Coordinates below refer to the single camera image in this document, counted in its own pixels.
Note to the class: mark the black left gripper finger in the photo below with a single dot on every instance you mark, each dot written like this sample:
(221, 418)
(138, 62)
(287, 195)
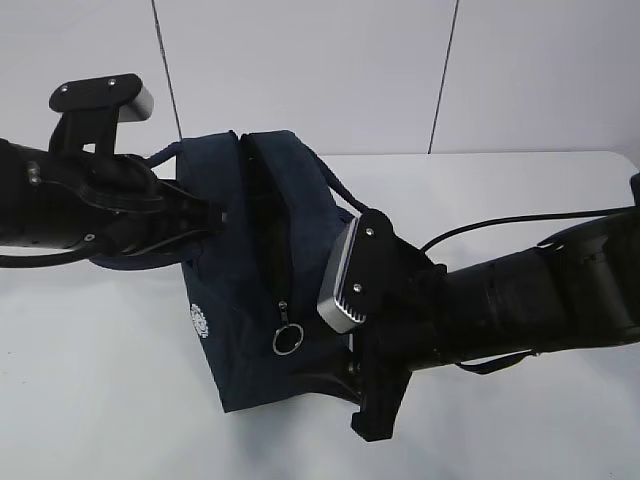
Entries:
(133, 236)
(179, 205)

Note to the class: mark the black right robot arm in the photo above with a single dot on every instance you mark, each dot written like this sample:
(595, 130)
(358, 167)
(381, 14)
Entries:
(576, 289)

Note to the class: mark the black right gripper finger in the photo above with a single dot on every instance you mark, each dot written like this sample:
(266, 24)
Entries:
(334, 380)

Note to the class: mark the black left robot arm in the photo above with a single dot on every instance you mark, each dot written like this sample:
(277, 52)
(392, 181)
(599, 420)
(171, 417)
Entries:
(37, 213)

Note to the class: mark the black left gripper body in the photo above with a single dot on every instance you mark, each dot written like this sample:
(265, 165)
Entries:
(106, 190)

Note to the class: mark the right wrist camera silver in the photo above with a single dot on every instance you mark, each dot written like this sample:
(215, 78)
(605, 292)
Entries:
(371, 271)

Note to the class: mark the dark blue lunch bag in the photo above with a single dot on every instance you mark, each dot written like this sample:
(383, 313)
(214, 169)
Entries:
(253, 290)

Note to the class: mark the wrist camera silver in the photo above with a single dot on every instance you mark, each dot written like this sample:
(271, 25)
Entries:
(91, 109)
(371, 271)

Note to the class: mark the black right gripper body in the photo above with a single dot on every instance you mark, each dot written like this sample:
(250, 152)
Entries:
(403, 332)

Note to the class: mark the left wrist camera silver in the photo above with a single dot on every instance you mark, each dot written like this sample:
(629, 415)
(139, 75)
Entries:
(91, 109)

